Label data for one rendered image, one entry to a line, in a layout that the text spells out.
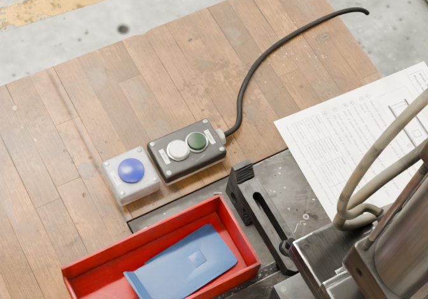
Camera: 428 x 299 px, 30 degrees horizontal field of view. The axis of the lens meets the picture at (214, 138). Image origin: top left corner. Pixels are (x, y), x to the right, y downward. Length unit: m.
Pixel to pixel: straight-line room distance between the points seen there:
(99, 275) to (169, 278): 0.10
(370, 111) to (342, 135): 0.07
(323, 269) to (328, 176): 0.34
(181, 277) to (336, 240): 0.29
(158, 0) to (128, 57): 1.21
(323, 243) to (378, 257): 0.17
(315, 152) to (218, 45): 0.25
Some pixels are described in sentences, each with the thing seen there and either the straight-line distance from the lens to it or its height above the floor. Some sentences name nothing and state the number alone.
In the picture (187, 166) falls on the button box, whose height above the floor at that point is 0.93.
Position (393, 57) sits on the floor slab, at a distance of 2.56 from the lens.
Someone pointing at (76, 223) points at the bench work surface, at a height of 0.90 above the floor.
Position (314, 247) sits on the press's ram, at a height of 1.14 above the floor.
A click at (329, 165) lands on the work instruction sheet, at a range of 1.28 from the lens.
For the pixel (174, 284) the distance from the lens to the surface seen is 1.16.
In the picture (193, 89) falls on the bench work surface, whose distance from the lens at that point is 1.31.
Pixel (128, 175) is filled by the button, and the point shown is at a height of 0.94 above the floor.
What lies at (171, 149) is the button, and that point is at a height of 0.94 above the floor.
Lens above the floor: 2.01
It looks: 62 degrees down
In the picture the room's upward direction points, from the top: 11 degrees clockwise
